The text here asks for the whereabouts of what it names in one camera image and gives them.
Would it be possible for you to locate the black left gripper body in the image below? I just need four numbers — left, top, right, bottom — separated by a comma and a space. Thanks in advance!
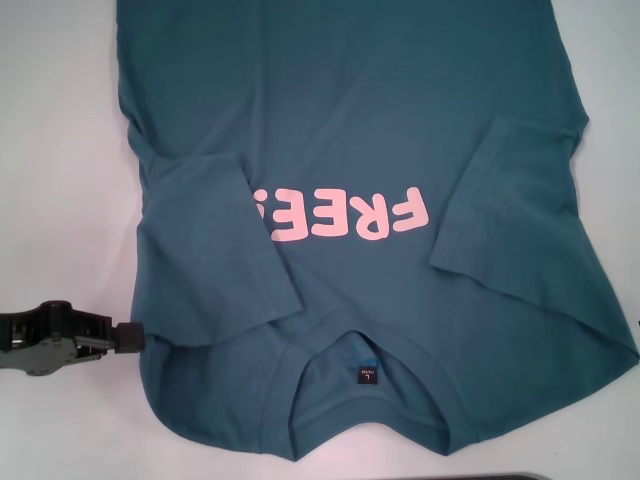
0, 299, 79, 378

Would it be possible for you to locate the blue shirt with pink print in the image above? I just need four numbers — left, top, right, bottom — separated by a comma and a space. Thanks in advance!
117, 0, 640, 447

